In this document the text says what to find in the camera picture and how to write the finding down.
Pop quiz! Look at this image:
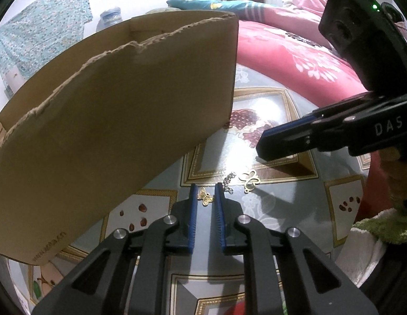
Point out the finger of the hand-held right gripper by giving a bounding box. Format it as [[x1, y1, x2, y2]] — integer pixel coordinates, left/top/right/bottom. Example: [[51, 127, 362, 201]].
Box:
[[302, 93, 388, 120], [256, 118, 352, 162]]

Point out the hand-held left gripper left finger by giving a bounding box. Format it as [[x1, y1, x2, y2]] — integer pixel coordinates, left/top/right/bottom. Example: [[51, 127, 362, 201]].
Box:
[[32, 184, 198, 315]]

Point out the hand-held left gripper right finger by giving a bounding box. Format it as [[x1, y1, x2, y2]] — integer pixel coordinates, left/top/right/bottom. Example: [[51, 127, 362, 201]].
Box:
[[214, 182, 379, 315]]

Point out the small gold butterfly pendant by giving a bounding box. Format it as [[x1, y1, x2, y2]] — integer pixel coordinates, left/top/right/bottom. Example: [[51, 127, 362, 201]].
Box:
[[197, 187, 215, 207]]

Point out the brown cardboard box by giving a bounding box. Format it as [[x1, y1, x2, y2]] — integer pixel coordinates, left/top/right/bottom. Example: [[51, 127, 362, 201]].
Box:
[[0, 9, 239, 266]]

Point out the person's right hand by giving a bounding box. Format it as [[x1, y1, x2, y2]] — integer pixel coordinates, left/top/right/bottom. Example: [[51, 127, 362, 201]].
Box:
[[381, 147, 407, 211]]

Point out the large gold butterfly pendant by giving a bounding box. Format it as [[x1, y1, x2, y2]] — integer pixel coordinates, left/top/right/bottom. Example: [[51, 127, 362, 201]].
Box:
[[239, 170, 260, 194]]

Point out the pink floral blanket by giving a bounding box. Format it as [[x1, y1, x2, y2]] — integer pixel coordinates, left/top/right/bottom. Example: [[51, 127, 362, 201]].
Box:
[[234, 2, 407, 217]]

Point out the blue patterned pillow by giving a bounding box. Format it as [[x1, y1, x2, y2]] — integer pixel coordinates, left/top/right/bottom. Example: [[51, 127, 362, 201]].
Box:
[[166, 0, 276, 20]]

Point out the blue water bottle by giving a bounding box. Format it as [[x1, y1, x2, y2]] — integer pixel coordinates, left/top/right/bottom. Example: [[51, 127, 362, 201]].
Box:
[[98, 7, 123, 33]]

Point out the teal patterned cloth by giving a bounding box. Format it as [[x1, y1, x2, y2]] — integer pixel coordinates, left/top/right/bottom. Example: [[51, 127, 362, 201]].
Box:
[[0, 0, 93, 96]]

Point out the thin metal chain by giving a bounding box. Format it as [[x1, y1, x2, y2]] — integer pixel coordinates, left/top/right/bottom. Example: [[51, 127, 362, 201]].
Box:
[[222, 171, 237, 194]]

